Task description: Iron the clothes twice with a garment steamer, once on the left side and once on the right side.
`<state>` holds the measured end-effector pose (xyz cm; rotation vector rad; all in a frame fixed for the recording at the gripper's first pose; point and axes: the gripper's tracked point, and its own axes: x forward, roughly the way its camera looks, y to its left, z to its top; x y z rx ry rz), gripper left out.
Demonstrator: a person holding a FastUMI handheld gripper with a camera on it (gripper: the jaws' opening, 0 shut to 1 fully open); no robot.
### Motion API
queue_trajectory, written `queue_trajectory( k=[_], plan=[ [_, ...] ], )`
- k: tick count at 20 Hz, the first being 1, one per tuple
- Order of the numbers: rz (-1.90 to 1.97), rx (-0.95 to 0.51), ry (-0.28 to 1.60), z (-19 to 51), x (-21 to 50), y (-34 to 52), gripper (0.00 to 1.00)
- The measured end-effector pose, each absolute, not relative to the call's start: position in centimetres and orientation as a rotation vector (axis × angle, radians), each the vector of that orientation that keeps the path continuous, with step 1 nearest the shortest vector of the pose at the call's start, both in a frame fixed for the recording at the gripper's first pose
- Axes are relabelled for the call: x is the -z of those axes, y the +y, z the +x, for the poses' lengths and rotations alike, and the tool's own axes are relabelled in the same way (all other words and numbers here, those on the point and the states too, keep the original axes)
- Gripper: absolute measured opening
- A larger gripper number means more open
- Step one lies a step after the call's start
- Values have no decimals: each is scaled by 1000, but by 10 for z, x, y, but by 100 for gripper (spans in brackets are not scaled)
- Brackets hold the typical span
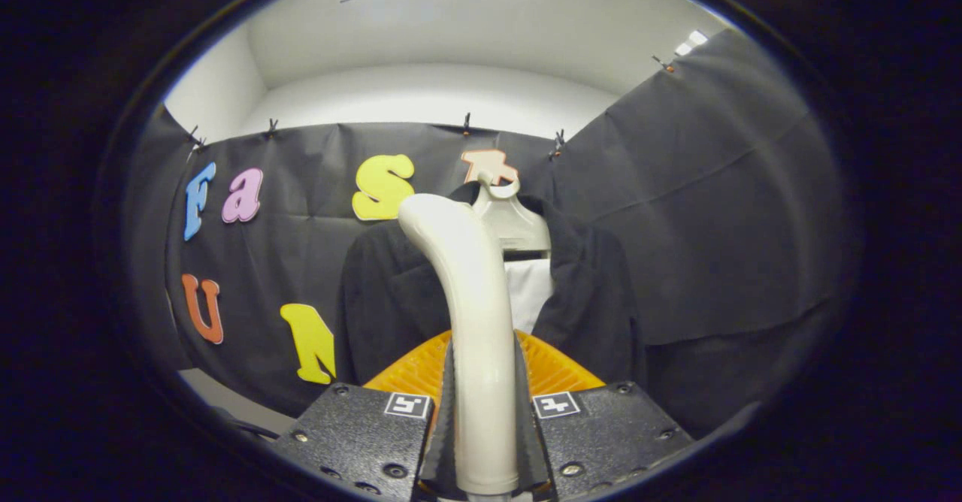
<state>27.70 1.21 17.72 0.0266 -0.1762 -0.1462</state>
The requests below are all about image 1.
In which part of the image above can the white garment steamer handle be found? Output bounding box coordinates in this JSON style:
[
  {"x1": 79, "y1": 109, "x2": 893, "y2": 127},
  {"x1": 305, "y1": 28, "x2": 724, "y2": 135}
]
[{"x1": 398, "y1": 193, "x2": 522, "y2": 497}]

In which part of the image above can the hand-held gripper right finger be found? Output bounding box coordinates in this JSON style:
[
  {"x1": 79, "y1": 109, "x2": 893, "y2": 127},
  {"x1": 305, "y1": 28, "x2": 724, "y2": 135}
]
[{"x1": 513, "y1": 329, "x2": 694, "y2": 502}]

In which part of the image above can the small ceiling light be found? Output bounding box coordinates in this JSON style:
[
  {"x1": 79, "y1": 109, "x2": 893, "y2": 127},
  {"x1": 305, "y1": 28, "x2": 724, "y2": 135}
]
[{"x1": 674, "y1": 29, "x2": 709, "y2": 57}]

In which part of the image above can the black blazer jacket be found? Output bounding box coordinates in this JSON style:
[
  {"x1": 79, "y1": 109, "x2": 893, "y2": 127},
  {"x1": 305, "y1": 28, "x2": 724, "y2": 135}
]
[{"x1": 336, "y1": 181, "x2": 649, "y2": 392}]

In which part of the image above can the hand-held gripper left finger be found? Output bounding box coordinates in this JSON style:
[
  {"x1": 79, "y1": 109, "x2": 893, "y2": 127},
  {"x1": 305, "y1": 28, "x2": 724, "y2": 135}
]
[{"x1": 269, "y1": 329, "x2": 459, "y2": 502}]

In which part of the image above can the black backdrop cloth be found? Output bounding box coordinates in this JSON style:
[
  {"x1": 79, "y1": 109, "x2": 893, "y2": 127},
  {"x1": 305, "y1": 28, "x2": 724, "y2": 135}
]
[{"x1": 124, "y1": 29, "x2": 859, "y2": 440}]

